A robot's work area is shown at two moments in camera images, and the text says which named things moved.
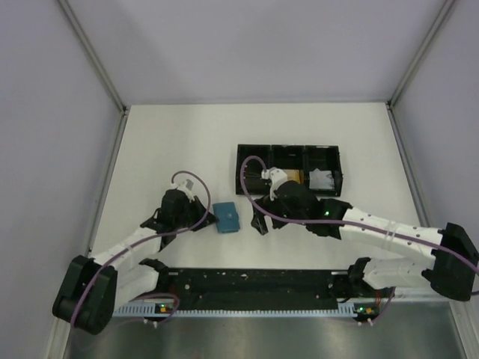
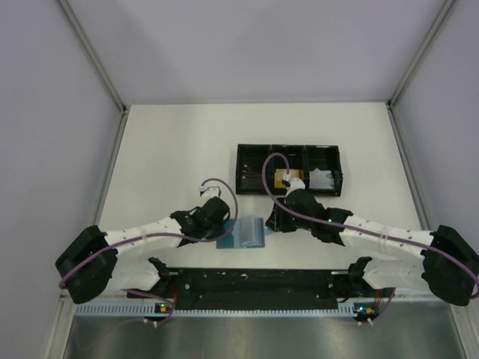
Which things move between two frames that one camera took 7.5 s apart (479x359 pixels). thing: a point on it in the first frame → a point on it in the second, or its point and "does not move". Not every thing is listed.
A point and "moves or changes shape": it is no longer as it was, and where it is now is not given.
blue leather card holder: [227, 218] moves or changes shape
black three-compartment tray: [317, 166] does not move
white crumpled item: [321, 179] does not move
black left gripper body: [191, 214] → [214, 229]
